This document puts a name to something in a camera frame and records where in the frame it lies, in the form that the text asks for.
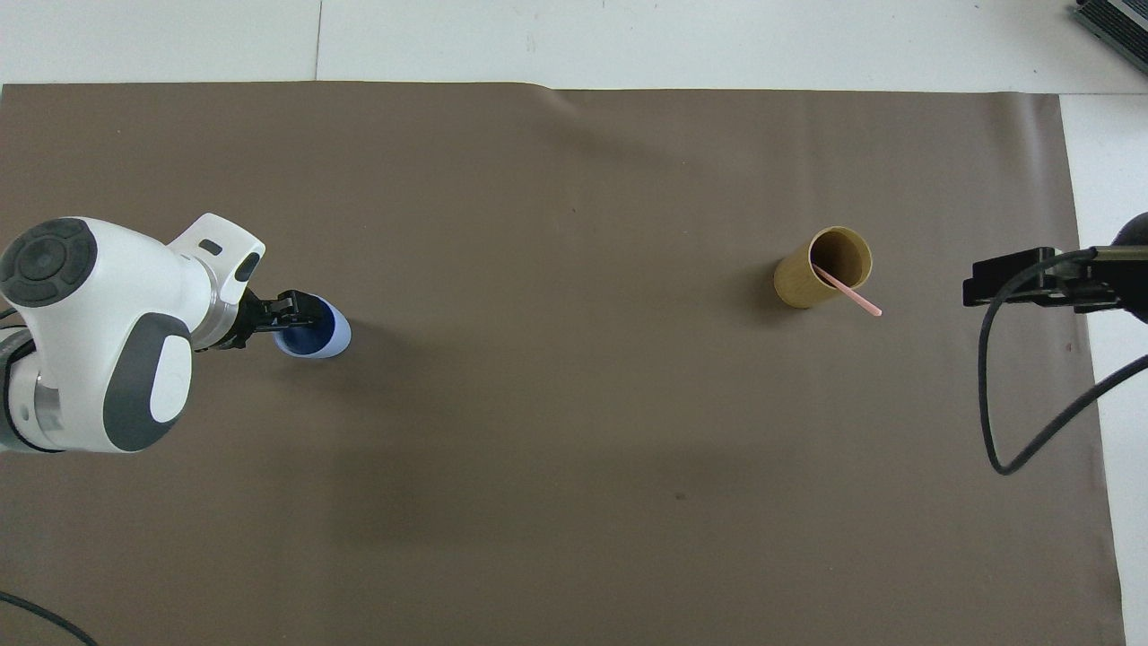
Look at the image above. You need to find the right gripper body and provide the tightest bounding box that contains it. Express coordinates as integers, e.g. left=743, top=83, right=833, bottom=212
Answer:
left=1060, top=212, right=1148, bottom=325

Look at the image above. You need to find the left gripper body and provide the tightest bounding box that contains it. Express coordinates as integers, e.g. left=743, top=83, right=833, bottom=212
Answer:
left=213, top=289, right=273, bottom=354

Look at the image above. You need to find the blue cup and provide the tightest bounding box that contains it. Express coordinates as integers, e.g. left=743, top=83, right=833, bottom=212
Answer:
left=272, top=295, right=352, bottom=360

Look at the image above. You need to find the pink chopstick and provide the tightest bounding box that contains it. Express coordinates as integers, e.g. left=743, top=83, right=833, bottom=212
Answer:
left=813, top=264, right=883, bottom=318

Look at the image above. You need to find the brown paper cup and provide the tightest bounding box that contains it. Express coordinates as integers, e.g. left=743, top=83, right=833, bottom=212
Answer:
left=774, top=225, right=874, bottom=310

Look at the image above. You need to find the grey ribbed device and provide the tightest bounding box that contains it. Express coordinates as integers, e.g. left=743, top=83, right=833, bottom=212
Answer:
left=1071, top=0, right=1148, bottom=65

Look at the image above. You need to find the black cable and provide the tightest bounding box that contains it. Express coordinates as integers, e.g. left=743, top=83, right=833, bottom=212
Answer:
left=0, top=589, right=100, bottom=646
left=977, top=248, right=1148, bottom=476

